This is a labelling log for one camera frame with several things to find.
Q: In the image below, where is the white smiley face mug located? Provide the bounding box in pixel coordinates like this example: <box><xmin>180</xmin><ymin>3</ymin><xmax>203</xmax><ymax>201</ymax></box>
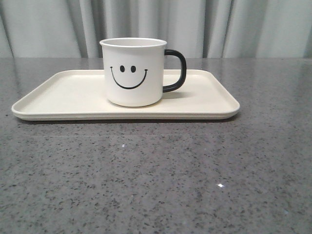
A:
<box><xmin>100</xmin><ymin>38</ymin><xmax>187</xmax><ymax>107</ymax></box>

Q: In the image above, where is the cream rectangular plastic tray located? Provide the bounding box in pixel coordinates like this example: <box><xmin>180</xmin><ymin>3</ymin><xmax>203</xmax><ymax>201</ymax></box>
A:
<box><xmin>11</xmin><ymin>70</ymin><xmax>240</xmax><ymax>121</ymax></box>

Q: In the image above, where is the grey pleated curtain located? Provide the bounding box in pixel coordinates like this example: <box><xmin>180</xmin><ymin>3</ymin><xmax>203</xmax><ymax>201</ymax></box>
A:
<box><xmin>0</xmin><ymin>0</ymin><xmax>312</xmax><ymax>58</ymax></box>

